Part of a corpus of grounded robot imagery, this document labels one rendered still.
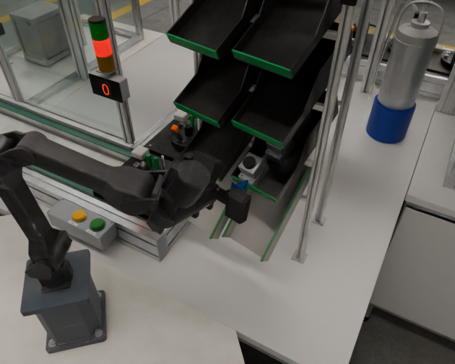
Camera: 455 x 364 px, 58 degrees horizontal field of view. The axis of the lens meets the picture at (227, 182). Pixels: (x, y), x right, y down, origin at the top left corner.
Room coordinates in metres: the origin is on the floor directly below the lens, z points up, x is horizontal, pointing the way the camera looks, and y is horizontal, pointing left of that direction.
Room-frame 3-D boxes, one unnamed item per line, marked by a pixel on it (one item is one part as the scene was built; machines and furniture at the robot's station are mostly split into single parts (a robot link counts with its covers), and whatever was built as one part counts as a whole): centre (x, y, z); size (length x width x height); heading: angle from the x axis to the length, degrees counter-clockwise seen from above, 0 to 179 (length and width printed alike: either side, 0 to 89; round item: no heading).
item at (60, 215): (0.83, 0.44, 0.93); 0.21 x 0.07 x 0.06; 61
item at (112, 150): (1.14, 0.51, 0.91); 0.84 x 0.28 x 0.10; 61
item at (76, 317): (0.55, 0.40, 0.96); 0.15 x 0.15 x 0.20; 14
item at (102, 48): (1.17, 0.37, 1.33); 0.05 x 0.05 x 0.05
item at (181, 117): (1.20, 0.14, 1.01); 0.24 x 0.24 x 0.13; 61
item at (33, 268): (0.55, 0.39, 1.15); 0.09 x 0.07 x 0.06; 172
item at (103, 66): (1.17, 0.37, 1.28); 0.05 x 0.05 x 0.05
